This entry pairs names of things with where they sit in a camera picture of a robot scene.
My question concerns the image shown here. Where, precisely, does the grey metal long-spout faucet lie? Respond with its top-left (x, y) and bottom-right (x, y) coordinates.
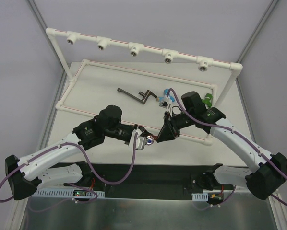
top-left (117, 88), bottom-right (157, 105)

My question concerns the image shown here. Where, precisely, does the blue plastic faucet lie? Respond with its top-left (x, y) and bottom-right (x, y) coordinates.
top-left (156, 89), bottom-right (175, 102)

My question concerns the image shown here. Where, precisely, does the right white cable duct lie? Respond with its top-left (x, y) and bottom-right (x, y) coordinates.
top-left (191, 191), bottom-right (224, 202)

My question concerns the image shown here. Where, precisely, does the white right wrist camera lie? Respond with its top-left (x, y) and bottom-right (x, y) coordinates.
top-left (159, 96), bottom-right (172, 110)

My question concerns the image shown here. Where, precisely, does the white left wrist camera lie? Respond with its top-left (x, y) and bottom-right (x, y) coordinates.
top-left (128, 129), bottom-right (147, 150)

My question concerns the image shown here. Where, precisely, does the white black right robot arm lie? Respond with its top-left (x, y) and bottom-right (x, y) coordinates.
top-left (156, 89), bottom-right (287, 200)

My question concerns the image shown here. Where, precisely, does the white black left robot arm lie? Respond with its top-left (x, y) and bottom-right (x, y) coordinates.
top-left (5, 105), bottom-right (154, 200)

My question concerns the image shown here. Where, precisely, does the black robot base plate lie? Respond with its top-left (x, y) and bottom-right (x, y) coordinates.
top-left (35, 161), bottom-right (265, 199)

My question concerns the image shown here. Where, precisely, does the green plastic faucet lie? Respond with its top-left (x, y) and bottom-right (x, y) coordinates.
top-left (202, 93), bottom-right (213, 108)

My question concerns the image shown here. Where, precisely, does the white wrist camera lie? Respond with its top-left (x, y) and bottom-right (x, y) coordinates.
top-left (159, 96), bottom-right (172, 110)
top-left (128, 129), bottom-right (147, 150)

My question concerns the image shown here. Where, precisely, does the left white cable duct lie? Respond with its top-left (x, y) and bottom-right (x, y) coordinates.
top-left (32, 188), bottom-right (105, 199)

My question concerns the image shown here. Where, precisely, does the white PVC pipe frame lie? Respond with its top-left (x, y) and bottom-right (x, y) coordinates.
top-left (45, 27), bottom-right (243, 147)

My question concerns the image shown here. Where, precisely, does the white cable duct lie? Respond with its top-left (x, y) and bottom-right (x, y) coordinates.
top-left (32, 188), bottom-right (105, 199)
top-left (191, 191), bottom-right (224, 202)

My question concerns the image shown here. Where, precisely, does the aluminium enclosure frame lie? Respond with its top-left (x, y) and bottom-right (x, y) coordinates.
top-left (4, 0), bottom-right (287, 230)

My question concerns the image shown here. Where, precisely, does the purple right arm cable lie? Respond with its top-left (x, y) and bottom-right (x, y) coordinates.
top-left (166, 88), bottom-right (287, 213)

